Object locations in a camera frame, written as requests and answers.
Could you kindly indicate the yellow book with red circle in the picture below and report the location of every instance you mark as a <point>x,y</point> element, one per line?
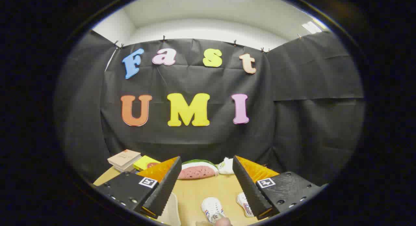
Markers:
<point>144,162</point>

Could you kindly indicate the white plush toy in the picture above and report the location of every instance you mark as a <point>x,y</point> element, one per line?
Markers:
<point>226,166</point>

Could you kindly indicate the watermelon slice plush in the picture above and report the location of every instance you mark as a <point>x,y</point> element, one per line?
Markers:
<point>198,171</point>

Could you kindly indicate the cream fabric storage box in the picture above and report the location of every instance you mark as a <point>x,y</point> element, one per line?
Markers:
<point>171,209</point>

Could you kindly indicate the grey book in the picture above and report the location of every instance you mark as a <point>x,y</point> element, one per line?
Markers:
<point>126,169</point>

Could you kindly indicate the ceiling light panel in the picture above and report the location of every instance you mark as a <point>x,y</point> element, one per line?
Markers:
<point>311,27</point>

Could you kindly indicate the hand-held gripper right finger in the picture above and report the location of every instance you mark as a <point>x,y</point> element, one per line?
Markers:
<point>248,187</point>

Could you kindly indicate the beige book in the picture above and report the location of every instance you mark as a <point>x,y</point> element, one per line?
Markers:
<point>124,157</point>

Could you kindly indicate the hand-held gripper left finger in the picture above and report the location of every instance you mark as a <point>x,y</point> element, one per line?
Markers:
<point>164,187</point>

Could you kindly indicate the white striped canvas shoe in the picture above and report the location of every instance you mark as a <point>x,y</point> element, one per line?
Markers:
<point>212,207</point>
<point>244,205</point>

